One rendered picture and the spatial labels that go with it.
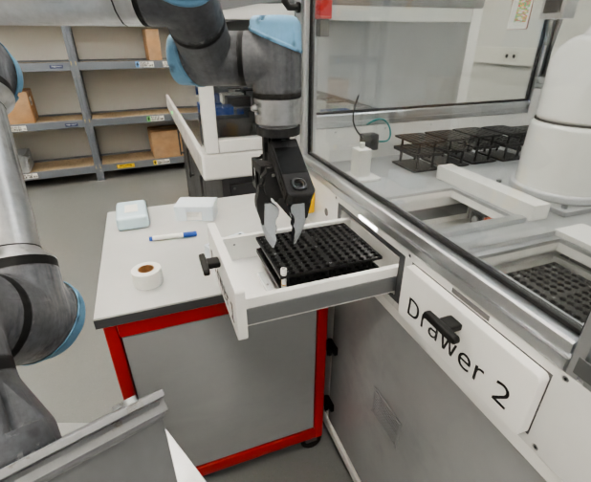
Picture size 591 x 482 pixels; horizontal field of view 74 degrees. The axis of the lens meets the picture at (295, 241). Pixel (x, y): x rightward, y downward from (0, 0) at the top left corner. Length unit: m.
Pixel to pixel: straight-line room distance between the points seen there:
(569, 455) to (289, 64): 0.63
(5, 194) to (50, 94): 4.18
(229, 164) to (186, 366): 0.80
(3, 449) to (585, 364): 0.59
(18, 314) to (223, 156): 1.13
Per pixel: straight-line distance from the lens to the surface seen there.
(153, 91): 4.83
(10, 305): 0.54
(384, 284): 0.81
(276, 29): 0.61
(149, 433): 0.39
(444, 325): 0.65
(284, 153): 0.63
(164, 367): 1.09
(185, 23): 0.55
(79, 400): 1.92
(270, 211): 0.67
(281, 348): 1.15
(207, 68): 0.62
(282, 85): 0.61
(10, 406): 0.49
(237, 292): 0.67
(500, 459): 0.78
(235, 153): 1.57
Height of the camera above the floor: 1.30
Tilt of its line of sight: 28 degrees down
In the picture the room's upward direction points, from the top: straight up
